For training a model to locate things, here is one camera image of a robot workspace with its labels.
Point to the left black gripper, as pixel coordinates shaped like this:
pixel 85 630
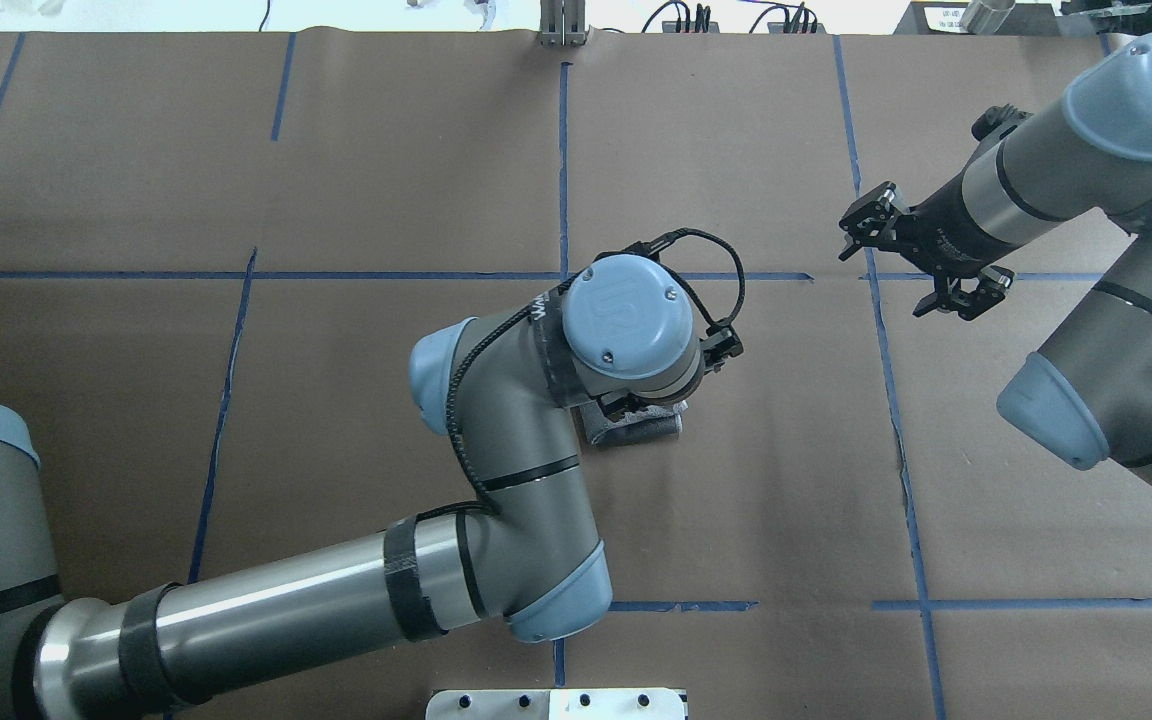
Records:
pixel 622 406

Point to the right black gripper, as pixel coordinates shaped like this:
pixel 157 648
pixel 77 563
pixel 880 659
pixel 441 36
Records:
pixel 946 234

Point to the pink towel grey back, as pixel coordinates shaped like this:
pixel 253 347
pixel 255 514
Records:
pixel 641 426

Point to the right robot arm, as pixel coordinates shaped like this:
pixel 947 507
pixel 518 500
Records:
pixel 1085 394

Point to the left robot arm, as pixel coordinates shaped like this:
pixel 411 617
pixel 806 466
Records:
pixel 623 334

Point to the aluminium frame post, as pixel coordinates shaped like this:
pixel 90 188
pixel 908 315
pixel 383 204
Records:
pixel 563 23

